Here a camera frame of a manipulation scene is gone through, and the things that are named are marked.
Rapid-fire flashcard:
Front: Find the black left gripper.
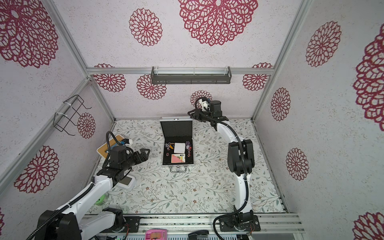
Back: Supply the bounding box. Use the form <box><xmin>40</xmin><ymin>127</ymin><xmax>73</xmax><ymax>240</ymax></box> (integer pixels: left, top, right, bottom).
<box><xmin>121</xmin><ymin>147</ymin><xmax>150</xmax><ymax>172</ymax></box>

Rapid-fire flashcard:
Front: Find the aluminium poker set case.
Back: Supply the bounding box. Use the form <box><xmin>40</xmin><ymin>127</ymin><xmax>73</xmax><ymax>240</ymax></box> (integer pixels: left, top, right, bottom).
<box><xmin>160</xmin><ymin>117</ymin><xmax>194</xmax><ymax>174</ymax></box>

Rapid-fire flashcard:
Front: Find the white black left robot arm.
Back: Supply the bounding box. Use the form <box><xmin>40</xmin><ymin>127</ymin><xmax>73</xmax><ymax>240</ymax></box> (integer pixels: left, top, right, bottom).
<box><xmin>27</xmin><ymin>131</ymin><xmax>151</xmax><ymax>240</ymax></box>

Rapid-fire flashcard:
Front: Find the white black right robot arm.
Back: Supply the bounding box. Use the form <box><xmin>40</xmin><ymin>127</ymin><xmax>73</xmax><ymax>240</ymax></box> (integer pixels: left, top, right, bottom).
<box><xmin>188</xmin><ymin>97</ymin><xmax>255</xmax><ymax>240</ymax></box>

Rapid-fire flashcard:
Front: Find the white small scale device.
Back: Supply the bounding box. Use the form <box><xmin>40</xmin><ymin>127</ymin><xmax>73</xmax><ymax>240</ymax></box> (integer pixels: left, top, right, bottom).
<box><xmin>116</xmin><ymin>175</ymin><xmax>137</xmax><ymax>191</ymax></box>

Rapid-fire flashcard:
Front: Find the red playing card deck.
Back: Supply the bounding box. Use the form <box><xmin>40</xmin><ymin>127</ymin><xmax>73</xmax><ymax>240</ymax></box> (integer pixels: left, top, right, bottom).
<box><xmin>171</xmin><ymin>154</ymin><xmax>186</xmax><ymax>164</ymax></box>

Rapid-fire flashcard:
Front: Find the white card box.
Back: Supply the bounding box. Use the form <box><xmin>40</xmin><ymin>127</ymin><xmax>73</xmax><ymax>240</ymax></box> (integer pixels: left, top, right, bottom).
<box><xmin>174</xmin><ymin>143</ymin><xmax>186</xmax><ymax>154</ymax></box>

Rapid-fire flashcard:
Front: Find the green tape roll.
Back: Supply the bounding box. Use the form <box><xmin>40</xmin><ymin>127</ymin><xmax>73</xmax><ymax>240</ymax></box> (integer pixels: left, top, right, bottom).
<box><xmin>95</xmin><ymin>193</ymin><xmax>109</xmax><ymax>206</ymax></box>

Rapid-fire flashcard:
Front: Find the pink tool at front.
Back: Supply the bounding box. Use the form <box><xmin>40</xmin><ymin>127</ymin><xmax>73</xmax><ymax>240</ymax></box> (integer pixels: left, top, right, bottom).
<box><xmin>145</xmin><ymin>229</ymin><xmax>168</xmax><ymax>240</ymax></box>

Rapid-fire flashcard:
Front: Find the black tool at front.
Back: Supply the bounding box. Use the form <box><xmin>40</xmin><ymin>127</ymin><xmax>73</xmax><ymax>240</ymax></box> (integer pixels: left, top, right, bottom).
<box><xmin>188</xmin><ymin>230</ymin><xmax>210</xmax><ymax>240</ymax></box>

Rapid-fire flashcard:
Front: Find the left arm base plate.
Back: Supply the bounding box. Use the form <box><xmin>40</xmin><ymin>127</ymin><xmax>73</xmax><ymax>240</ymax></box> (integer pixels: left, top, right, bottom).
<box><xmin>102</xmin><ymin>217</ymin><xmax>141</xmax><ymax>234</ymax></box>

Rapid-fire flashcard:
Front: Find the black wire wall rack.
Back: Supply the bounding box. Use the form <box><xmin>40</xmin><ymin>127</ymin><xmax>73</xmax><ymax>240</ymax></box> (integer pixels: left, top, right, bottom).
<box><xmin>52</xmin><ymin>95</ymin><xmax>92</xmax><ymax>137</ymax></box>

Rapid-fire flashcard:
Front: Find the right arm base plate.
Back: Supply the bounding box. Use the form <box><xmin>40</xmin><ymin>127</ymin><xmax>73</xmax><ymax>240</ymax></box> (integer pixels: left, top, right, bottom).
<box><xmin>219</xmin><ymin>214</ymin><xmax>261</xmax><ymax>232</ymax></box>

